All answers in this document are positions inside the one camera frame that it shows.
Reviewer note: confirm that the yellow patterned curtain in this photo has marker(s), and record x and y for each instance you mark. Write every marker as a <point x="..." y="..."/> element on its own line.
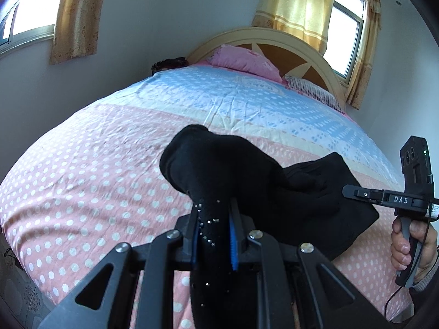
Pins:
<point x="80" y="13"/>

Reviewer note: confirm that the black pants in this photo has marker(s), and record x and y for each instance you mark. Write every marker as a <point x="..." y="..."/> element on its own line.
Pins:
<point x="247" y="185"/>

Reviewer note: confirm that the polka dot bed sheet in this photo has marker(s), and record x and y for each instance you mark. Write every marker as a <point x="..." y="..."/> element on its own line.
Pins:
<point x="103" y="150"/>

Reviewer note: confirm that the side wall window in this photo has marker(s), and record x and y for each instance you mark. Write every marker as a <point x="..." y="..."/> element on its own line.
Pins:
<point x="27" y="20"/>

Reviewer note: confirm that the cream wooden headboard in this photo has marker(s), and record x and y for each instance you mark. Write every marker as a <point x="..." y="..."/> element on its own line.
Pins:
<point x="301" y="61"/>

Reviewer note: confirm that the person's right hand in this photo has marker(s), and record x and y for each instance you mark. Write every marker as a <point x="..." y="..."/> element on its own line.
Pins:
<point x="401" y="246"/>

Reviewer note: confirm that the pink pillow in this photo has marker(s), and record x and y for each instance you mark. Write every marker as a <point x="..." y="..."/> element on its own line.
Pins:
<point x="247" y="60"/>

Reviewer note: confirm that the window behind headboard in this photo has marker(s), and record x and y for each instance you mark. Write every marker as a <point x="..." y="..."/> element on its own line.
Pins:
<point x="346" y="31"/>

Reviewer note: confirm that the wide yellow curtain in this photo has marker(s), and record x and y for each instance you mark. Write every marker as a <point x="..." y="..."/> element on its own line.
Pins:
<point x="295" y="7"/>

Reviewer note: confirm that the dark cloth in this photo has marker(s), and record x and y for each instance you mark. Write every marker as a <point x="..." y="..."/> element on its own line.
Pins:
<point x="169" y="65"/>

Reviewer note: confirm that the striped pillow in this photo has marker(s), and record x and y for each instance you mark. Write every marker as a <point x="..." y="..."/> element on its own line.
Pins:
<point x="315" y="90"/>

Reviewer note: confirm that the narrow yellow curtain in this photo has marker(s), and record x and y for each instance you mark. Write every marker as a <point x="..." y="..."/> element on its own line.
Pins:
<point x="365" y="48"/>

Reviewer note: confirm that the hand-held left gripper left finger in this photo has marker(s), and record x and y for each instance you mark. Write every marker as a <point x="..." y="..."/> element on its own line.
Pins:
<point x="195" y="240"/>

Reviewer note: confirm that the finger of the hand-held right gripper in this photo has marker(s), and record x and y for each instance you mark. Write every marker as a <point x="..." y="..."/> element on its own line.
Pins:
<point x="360" y="193"/>

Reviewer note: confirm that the person's right forearm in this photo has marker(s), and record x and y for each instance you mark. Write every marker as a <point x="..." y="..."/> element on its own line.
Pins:
<point x="427" y="291"/>

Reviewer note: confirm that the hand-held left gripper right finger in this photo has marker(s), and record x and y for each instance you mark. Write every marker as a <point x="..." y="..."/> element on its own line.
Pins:
<point x="234" y="243"/>

